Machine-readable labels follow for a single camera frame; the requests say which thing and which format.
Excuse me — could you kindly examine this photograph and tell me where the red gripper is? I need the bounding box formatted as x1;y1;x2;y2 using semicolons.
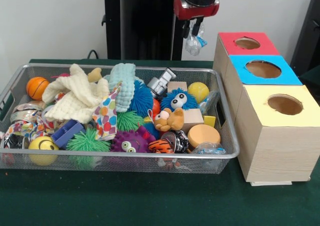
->
173;0;220;39

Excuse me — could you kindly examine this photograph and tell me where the clear plastic packet blue label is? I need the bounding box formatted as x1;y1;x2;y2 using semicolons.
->
182;21;208;56

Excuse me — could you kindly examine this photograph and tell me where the wooden box with three holes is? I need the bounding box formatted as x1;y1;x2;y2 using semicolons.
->
212;32;320;186

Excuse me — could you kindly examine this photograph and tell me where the clear mesh bin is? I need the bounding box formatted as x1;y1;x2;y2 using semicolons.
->
0;63;241;175

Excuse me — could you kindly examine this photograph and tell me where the plain yellow ball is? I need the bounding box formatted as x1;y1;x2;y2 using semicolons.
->
188;82;211;104

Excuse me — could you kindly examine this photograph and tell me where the blue fuzzy toy with eyes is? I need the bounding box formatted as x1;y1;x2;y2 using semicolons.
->
160;88;199;112

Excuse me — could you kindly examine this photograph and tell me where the mint green knitted cloth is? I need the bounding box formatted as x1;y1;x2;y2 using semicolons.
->
103;63;137;113

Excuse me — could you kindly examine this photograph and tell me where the brown plush toy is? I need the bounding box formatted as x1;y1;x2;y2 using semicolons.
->
152;107;186;132

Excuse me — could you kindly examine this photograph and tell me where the black chair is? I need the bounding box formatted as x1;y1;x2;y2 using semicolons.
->
290;0;320;77

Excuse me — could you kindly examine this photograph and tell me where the polka dot cloth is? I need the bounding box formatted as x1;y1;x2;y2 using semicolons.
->
93;83;122;141

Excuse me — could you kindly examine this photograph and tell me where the purple spiky ball with eyes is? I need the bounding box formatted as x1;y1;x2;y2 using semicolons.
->
110;130;151;154

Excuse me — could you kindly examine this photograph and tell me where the cream knitted cloth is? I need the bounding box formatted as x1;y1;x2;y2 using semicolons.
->
41;64;111;125

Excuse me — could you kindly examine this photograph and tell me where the green spiky ball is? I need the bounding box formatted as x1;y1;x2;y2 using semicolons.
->
66;128;112;167

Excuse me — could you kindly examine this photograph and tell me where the yellow smiley ball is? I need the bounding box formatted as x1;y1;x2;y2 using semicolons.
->
28;136;60;166

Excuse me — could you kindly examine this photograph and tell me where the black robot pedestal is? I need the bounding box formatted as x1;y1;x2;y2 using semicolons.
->
96;0;193;61

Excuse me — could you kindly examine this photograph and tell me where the black cable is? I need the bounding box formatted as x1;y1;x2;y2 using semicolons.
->
87;49;101;60

